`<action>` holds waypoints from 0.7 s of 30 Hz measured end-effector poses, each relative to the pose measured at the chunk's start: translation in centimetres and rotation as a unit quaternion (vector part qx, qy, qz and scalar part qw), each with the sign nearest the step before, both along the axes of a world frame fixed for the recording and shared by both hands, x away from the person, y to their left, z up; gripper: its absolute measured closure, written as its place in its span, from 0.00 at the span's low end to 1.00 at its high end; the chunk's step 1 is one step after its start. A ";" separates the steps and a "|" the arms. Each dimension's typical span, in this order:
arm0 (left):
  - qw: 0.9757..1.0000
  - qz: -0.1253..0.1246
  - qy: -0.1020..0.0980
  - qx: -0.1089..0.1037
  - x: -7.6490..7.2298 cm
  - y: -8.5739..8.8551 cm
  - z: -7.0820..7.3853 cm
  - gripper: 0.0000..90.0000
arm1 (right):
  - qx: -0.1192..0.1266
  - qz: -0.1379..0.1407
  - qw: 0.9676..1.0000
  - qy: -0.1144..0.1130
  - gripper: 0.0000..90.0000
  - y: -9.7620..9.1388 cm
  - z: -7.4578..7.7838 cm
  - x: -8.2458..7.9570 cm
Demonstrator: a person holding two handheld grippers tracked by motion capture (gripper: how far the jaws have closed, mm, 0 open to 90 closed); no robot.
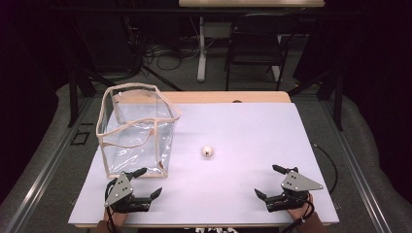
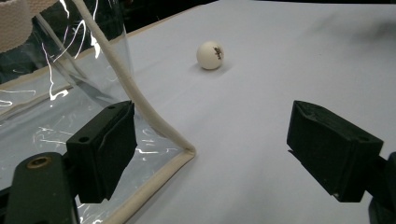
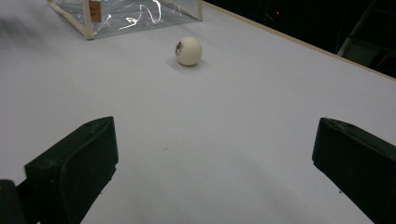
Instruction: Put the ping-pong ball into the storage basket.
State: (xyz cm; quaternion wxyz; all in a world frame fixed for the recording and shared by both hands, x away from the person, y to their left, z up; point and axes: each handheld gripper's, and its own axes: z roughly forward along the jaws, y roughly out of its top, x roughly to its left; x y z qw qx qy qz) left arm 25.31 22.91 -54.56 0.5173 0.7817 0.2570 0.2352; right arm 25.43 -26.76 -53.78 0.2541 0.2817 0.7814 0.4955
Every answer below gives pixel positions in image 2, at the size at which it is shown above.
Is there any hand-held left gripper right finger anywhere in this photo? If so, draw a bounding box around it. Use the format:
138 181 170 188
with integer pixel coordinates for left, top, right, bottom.
286 100 385 203

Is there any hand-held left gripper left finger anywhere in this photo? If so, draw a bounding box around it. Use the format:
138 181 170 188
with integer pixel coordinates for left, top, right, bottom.
65 100 138 204

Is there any clear plastic bag beige trim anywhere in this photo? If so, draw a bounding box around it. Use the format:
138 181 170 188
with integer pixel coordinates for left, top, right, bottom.
0 0 197 224

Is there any white ping pong ball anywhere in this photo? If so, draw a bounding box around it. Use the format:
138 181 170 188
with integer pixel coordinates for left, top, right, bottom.
195 40 225 71

